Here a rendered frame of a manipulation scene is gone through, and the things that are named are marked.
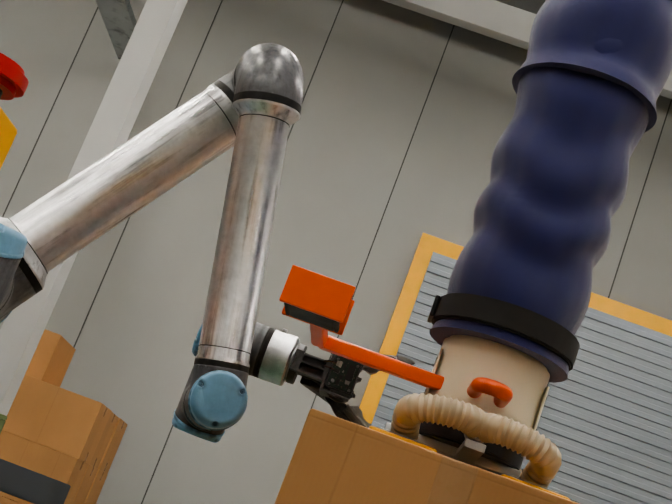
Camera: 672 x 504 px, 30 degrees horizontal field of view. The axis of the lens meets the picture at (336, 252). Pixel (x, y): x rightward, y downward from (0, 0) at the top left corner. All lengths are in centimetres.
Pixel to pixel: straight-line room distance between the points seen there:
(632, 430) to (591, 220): 958
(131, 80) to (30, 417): 413
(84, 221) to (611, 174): 87
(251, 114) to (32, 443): 679
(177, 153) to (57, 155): 992
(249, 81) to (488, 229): 48
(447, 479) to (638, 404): 991
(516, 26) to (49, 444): 583
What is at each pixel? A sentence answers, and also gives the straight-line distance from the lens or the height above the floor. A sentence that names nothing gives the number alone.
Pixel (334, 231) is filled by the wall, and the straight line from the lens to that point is 1162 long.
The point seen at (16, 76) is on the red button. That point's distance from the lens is 104.
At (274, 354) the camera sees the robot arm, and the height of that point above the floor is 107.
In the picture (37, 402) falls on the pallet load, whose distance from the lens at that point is 878.
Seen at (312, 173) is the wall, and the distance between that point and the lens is 1178.
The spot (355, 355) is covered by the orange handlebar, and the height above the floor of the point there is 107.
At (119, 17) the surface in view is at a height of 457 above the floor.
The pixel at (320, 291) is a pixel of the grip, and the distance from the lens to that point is 159.
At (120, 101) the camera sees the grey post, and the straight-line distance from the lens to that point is 503.
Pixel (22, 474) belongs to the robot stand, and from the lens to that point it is 176.
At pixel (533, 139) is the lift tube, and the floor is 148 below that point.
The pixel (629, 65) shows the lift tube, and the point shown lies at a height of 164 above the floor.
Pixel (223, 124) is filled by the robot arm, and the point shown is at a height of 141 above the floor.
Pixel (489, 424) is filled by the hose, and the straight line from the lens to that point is 173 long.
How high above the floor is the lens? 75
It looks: 14 degrees up
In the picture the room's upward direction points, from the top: 21 degrees clockwise
